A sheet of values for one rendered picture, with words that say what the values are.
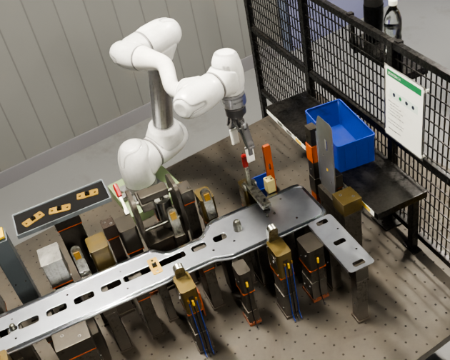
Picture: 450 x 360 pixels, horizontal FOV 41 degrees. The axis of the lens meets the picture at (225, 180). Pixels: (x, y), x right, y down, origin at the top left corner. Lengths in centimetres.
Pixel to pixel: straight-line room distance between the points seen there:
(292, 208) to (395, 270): 49
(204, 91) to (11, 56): 264
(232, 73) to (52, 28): 258
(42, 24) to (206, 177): 189
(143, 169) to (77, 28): 190
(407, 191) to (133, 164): 123
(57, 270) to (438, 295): 141
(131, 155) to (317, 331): 116
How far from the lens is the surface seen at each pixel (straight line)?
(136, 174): 287
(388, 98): 234
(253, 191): 235
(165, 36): 256
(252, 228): 231
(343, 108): 264
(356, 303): 228
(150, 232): 245
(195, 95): 197
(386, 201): 232
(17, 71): 451
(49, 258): 230
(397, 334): 233
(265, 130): 332
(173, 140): 292
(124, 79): 481
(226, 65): 205
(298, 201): 239
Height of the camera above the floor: 258
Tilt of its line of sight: 38 degrees down
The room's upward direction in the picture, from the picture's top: 13 degrees counter-clockwise
